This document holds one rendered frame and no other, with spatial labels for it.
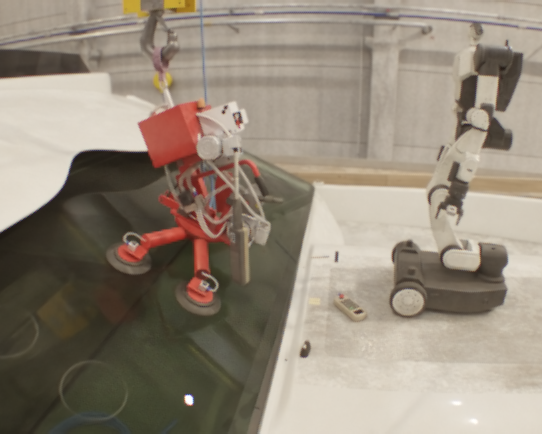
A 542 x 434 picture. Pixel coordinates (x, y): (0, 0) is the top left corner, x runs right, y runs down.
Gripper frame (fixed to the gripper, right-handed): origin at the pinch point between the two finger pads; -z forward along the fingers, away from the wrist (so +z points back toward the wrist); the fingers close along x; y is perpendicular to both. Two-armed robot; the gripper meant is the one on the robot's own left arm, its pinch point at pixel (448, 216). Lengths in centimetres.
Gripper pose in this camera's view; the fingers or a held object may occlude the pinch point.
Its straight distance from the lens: 191.0
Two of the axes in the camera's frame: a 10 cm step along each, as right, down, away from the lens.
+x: -9.3, -2.9, 2.0
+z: 1.9, -8.9, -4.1
